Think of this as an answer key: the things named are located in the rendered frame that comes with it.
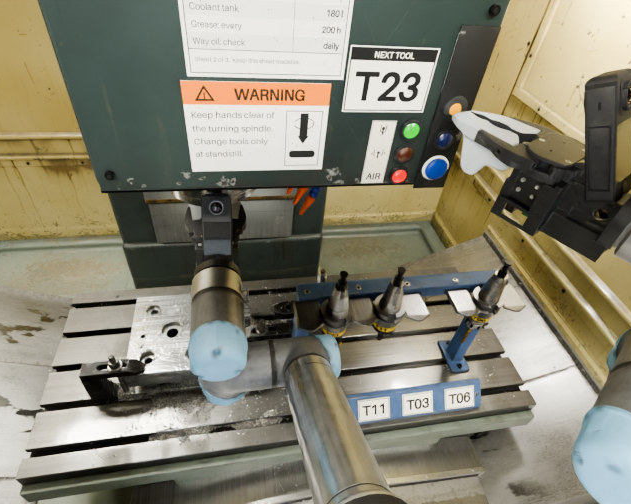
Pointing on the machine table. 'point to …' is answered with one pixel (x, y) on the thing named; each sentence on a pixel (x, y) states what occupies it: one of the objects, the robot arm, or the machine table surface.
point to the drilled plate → (180, 370)
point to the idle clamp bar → (285, 311)
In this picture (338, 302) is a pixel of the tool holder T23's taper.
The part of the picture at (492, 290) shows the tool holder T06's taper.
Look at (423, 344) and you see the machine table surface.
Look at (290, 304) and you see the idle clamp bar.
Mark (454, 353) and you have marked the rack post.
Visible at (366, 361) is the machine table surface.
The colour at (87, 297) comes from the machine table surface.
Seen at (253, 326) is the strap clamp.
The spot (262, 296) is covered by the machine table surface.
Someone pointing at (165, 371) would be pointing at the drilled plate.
